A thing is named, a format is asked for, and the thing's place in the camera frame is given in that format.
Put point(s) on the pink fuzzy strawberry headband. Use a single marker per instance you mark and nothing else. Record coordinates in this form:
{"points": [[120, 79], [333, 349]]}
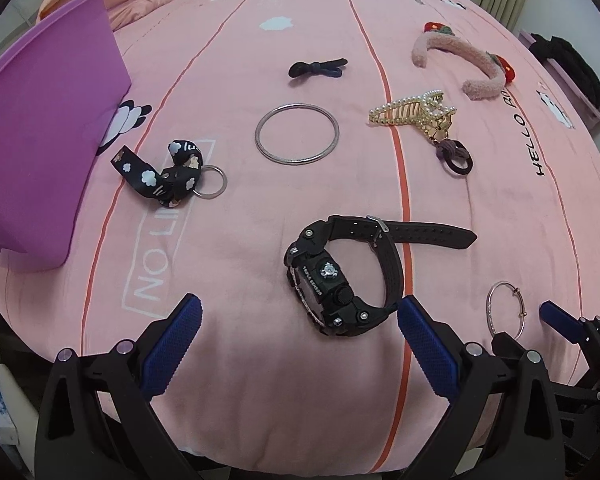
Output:
{"points": [[480, 87]]}

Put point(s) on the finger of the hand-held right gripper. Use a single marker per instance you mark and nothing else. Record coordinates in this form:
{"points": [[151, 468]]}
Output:
{"points": [[560, 320], [507, 345]]}

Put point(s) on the purple plastic bin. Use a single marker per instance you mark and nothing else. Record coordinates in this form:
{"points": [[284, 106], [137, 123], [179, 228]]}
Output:
{"points": [[40, 135]]}

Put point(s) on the large silver bangle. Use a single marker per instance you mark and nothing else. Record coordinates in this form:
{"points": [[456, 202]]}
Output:
{"points": [[256, 136]]}

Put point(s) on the black clothing pile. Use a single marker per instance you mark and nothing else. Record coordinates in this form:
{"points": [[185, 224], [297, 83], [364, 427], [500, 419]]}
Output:
{"points": [[570, 60]]}

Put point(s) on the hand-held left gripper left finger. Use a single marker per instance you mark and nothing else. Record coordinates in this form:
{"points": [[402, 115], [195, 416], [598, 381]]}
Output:
{"points": [[175, 345]]}

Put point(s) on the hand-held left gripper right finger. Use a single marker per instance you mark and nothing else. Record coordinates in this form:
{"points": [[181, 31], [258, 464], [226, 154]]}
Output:
{"points": [[425, 345]]}

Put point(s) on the gold pearl hair claw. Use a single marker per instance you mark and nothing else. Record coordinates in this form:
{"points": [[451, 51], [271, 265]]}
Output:
{"points": [[420, 115]]}

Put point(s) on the black digital wristwatch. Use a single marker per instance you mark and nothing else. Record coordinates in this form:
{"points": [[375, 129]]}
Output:
{"points": [[325, 280]]}

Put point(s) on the pink storage box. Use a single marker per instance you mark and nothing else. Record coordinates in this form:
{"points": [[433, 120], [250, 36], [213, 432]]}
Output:
{"points": [[587, 110]]}

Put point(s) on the grey headboard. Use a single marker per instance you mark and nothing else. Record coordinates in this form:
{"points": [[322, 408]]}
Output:
{"points": [[27, 7]]}

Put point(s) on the pink printed bed sheet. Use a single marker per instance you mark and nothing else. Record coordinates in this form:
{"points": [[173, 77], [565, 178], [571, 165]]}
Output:
{"points": [[280, 200]]}

